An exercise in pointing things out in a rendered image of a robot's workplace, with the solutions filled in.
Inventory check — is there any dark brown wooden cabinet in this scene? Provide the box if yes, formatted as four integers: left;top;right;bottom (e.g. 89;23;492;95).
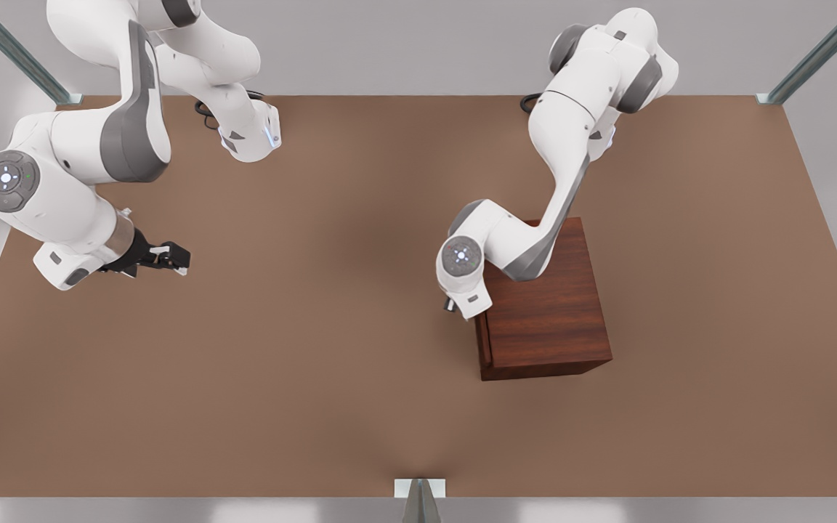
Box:
474;216;614;382

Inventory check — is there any silver frame post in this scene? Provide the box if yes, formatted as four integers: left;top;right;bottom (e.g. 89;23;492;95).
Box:
0;0;84;107
756;0;837;107
394;478;447;523

